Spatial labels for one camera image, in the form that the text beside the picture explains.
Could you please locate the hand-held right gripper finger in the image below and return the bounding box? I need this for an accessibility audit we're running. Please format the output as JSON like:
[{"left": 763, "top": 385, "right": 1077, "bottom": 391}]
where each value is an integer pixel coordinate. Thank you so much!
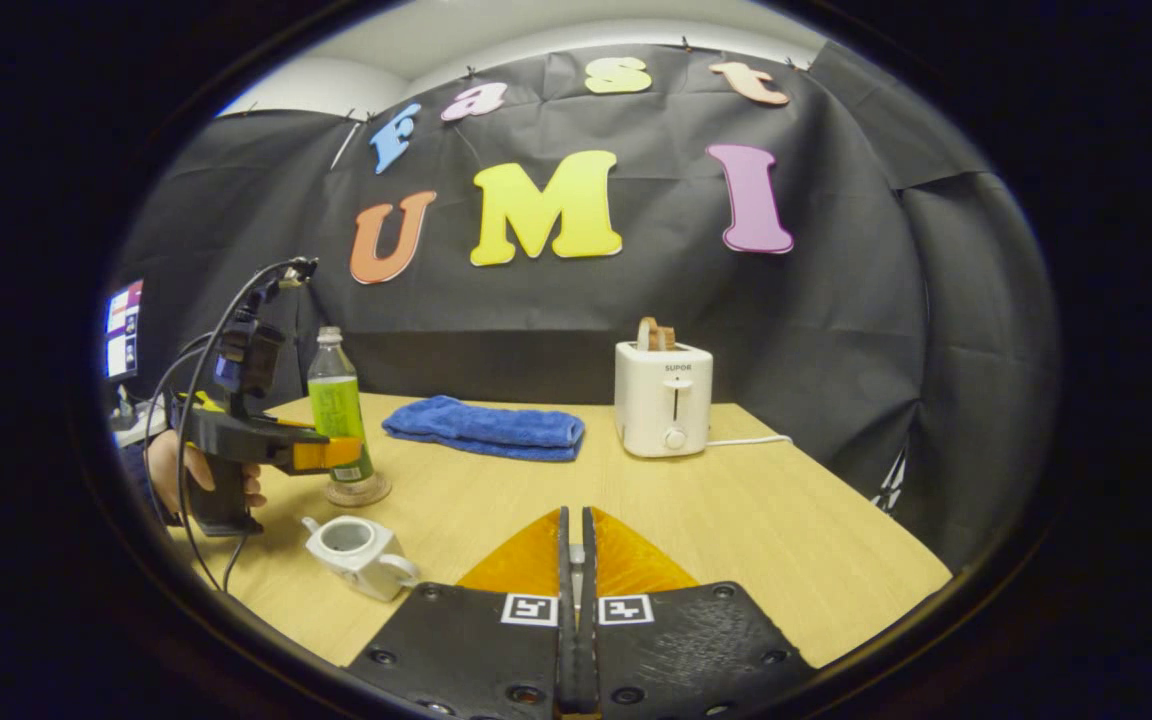
[
  {"left": 581, "top": 506, "right": 818, "bottom": 720},
  {"left": 346, "top": 506, "right": 575, "bottom": 720}
]

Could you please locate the blue folded towel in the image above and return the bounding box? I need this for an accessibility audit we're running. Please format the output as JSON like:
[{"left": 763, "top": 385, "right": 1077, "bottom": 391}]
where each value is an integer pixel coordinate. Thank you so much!
[{"left": 382, "top": 395, "right": 585, "bottom": 462}]

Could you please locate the white toaster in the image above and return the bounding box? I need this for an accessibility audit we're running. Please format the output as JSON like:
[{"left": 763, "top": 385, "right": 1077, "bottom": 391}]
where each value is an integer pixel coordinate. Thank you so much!
[{"left": 614, "top": 340, "right": 714, "bottom": 459}]

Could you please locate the round cork coaster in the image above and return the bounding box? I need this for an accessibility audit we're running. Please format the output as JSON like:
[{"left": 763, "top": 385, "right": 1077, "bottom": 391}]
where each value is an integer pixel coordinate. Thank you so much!
[{"left": 324, "top": 472, "right": 392, "bottom": 508}]

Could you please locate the white side desk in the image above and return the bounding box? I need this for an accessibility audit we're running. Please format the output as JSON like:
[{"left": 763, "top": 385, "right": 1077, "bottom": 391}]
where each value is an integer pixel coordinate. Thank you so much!
[{"left": 112, "top": 405, "right": 174, "bottom": 447}]

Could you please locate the clear green-label water bottle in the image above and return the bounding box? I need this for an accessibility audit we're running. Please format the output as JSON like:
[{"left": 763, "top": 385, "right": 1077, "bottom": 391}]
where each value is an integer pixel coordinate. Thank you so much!
[{"left": 307, "top": 326, "right": 377, "bottom": 486}]

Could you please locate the white ceramic teacup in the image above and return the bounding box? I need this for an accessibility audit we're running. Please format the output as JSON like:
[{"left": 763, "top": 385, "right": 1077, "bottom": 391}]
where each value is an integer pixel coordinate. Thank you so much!
[{"left": 301, "top": 515, "right": 421, "bottom": 602}]

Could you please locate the computer monitor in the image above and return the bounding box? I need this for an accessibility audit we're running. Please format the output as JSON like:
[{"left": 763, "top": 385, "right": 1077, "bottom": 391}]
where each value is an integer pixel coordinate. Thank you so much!
[{"left": 104, "top": 280, "right": 145, "bottom": 382}]

